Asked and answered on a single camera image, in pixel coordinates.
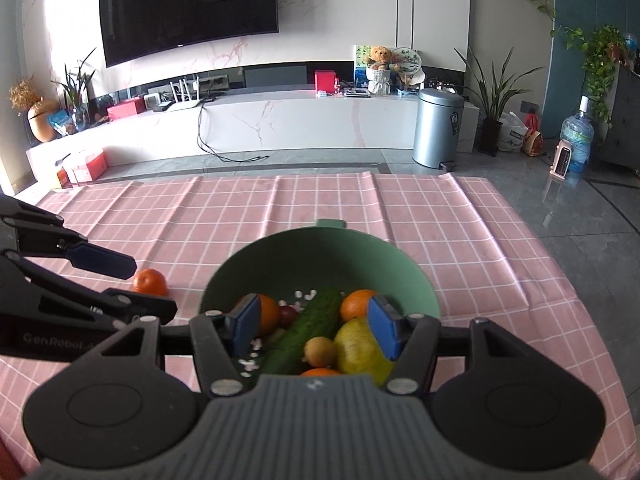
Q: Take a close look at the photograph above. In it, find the small red fruit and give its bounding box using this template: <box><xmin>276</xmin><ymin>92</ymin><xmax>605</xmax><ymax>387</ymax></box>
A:
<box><xmin>279</xmin><ymin>306</ymin><xmax>298</xmax><ymax>330</ymax></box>

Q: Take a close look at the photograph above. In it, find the small brown kiwi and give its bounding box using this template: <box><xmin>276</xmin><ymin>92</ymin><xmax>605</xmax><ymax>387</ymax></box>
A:
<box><xmin>304</xmin><ymin>336</ymin><xmax>336</xmax><ymax>367</ymax></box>

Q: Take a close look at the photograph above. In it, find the green cucumber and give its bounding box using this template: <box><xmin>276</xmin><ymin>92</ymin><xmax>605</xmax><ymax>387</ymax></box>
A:
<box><xmin>258</xmin><ymin>288</ymin><xmax>343</xmax><ymax>375</ymax></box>

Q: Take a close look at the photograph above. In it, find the white plastic bag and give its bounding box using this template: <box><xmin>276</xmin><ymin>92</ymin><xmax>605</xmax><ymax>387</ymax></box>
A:
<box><xmin>497</xmin><ymin>112</ymin><xmax>528</xmax><ymax>153</ymax></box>

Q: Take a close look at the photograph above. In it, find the pink small heater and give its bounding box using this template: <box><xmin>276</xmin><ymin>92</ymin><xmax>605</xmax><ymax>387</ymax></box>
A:
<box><xmin>550</xmin><ymin>140</ymin><xmax>573</xmax><ymax>180</ymax></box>

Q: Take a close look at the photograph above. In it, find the white marble tv console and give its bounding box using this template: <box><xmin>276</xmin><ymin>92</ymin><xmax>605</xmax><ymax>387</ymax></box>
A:
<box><xmin>25</xmin><ymin>90</ymin><xmax>482</xmax><ymax>181</ymax></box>

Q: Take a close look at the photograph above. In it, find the hanging ivy plant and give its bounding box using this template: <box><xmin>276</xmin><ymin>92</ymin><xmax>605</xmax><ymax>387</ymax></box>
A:
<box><xmin>529</xmin><ymin>0</ymin><xmax>639</xmax><ymax>127</ymax></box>

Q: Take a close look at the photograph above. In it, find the white wifi router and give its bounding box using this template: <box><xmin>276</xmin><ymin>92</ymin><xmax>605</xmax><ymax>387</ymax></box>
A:
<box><xmin>168</xmin><ymin>79</ymin><xmax>202</xmax><ymax>112</ymax></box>

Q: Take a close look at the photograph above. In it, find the silver pedal trash can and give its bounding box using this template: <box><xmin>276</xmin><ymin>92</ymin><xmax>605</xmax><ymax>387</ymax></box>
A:
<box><xmin>412</xmin><ymin>89</ymin><xmax>464</xmax><ymax>171</ymax></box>

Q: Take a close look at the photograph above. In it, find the round decorative fan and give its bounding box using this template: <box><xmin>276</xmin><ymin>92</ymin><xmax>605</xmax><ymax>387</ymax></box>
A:
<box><xmin>390</xmin><ymin>48</ymin><xmax>425</xmax><ymax>87</ymax></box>

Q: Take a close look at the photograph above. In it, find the dark grey cabinet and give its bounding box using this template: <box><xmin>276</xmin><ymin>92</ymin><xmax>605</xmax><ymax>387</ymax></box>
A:
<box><xmin>593</xmin><ymin>66</ymin><xmax>640</xmax><ymax>170</ymax></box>

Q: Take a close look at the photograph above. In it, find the plant in glass vase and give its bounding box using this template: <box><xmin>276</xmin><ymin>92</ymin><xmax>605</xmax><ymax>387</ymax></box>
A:
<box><xmin>52</xmin><ymin>48</ymin><xmax>96</xmax><ymax>132</ymax></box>

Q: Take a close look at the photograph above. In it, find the pink box on console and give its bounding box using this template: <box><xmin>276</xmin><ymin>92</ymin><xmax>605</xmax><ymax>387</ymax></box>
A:
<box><xmin>107</xmin><ymin>96</ymin><xmax>146</xmax><ymax>122</ymax></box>

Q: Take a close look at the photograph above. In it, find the teddy bear in bucket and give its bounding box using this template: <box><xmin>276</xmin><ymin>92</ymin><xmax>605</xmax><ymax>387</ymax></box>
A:
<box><xmin>366</xmin><ymin>46</ymin><xmax>400</xmax><ymax>96</ymax></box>

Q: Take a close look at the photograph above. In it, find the potted green plant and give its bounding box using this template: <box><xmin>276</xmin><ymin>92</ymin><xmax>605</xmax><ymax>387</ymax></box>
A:
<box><xmin>454</xmin><ymin>47</ymin><xmax>542</xmax><ymax>156</ymax></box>

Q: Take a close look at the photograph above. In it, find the yellow lemon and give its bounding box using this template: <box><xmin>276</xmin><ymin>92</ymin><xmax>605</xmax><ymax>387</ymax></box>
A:
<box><xmin>333</xmin><ymin>318</ymin><xmax>395</xmax><ymax>387</ymax></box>

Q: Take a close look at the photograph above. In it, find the green colander bowl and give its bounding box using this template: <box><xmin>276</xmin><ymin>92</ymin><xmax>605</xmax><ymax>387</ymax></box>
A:
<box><xmin>200</xmin><ymin>220</ymin><xmax>440</xmax><ymax>318</ymax></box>

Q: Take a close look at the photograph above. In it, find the black power cable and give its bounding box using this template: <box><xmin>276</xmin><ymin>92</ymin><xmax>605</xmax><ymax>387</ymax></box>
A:
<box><xmin>195</xmin><ymin>96</ymin><xmax>270</xmax><ymax>164</ymax></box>

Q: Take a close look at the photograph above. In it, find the black wall television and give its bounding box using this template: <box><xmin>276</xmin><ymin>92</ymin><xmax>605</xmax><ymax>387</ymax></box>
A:
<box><xmin>99</xmin><ymin>0</ymin><xmax>279</xmax><ymax>67</ymax></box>

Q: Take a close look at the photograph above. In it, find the orange tangerine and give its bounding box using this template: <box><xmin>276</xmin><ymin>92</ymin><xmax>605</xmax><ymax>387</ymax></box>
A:
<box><xmin>300</xmin><ymin>367</ymin><xmax>341</xmax><ymax>377</ymax></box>
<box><xmin>253</xmin><ymin>294</ymin><xmax>280</xmax><ymax>337</ymax></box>
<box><xmin>340</xmin><ymin>289</ymin><xmax>378</xmax><ymax>322</ymax></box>
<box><xmin>132</xmin><ymin>268</ymin><xmax>168</xmax><ymax>297</ymax></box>

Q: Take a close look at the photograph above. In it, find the red box on console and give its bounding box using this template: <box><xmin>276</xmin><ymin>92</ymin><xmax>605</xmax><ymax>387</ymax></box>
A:
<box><xmin>314</xmin><ymin>70</ymin><xmax>336</xmax><ymax>93</ymax></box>

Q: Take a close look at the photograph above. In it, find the pink checkered tablecloth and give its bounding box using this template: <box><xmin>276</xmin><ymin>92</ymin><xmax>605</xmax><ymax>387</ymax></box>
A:
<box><xmin>0</xmin><ymin>171</ymin><xmax>626</xmax><ymax>476</ymax></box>

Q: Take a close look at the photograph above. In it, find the blue water jug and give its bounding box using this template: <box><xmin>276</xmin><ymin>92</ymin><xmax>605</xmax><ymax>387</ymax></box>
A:
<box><xmin>560</xmin><ymin>96</ymin><xmax>594</xmax><ymax>174</ymax></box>

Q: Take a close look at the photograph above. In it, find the brown ceramic vase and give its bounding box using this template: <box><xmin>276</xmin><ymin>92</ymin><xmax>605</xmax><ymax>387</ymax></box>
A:
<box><xmin>27</xmin><ymin>99</ymin><xmax>60</xmax><ymax>143</ymax></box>

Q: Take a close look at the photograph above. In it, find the red cardboard box on floor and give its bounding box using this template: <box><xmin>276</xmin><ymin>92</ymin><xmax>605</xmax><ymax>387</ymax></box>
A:
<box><xmin>54</xmin><ymin>150</ymin><xmax>107</xmax><ymax>188</ymax></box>

